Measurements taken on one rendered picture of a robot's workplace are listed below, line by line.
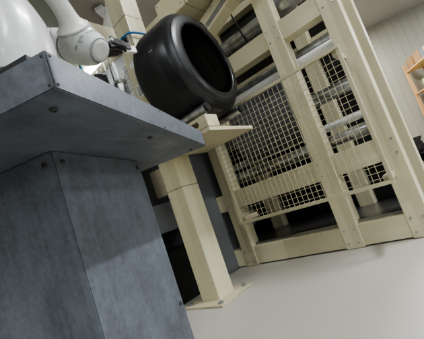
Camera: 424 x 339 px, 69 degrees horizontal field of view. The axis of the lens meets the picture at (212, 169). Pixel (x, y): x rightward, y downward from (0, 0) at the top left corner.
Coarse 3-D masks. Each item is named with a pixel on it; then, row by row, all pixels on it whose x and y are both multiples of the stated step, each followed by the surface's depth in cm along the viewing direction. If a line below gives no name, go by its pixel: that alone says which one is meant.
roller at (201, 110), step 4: (204, 104) 140; (208, 104) 142; (196, 108) 143; (200, 108) 141; (204, 108) 140; (208, 108) 141; (192, 112) 144; (196, 112) 143; (200, 112) 142; (204, 112) 141; (184, 116) 148; (188, 116) 146; (192, 116) 145; (196, 116) 144; (180, 120) 149; (184, 120) 148; (188, 120) 147; (192, 120) 147
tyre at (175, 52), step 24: (168, 24) 142; (192, 24) 158; (144, 48) 145; (168, 48) 137; (192, 48) 182; (216, 48) 172; (144, 72) 144; (168, 72) 138; (192, 72) 139; (216, 72) 185; (168, 96) 144; (192, 96) 142; (216, 96) 148
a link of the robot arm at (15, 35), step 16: (0, 0) 56; (16, 0) 58; (0, 16) 54; (16, 16) 56; (32, 16) 59; (0, 32) 54; (16, 32) 55; (32, 32) 57; (48, 32) 63; (0, 48) 53; (16, 48) 54; (32, 48) 56; (48, 48) 60; (0, 64) 53
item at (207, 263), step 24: (120, 0) 178; (120, 24) 180; (144, 96) 175; (168, 168) 170; (168, 192) 172; (192, 192) 169; (192, 216) 163; (192, 240) 165; (216, 240) 170; (192, 264) 167; (216, 264) 164; (216, 288) 159
